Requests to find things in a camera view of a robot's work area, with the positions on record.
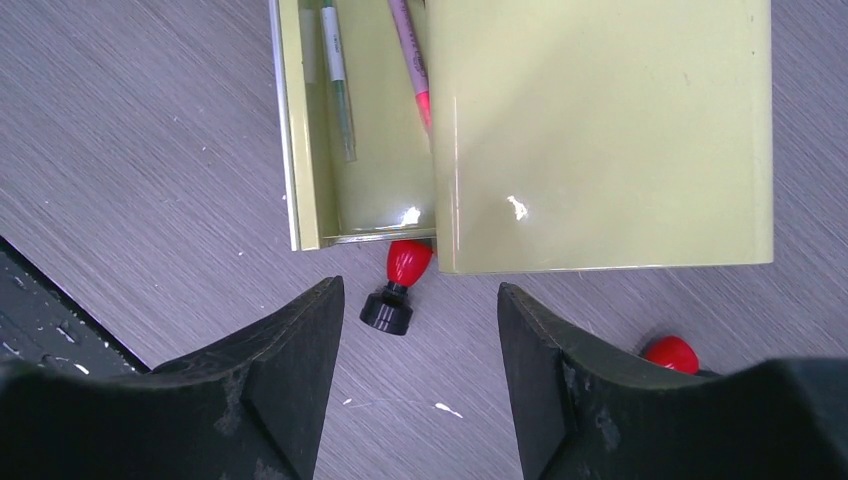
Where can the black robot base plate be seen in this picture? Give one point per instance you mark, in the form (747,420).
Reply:
(42,324)

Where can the red black stamp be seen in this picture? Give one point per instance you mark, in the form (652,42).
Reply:
(674,353)
(388,309)

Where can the green metal drawer cabinet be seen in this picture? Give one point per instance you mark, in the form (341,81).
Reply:
(566,135)

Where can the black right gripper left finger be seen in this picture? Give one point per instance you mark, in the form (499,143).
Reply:
(251,405)

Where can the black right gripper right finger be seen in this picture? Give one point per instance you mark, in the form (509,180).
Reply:
(585,409)

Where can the pink highlighter pen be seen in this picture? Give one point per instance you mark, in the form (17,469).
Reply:
(413,59)

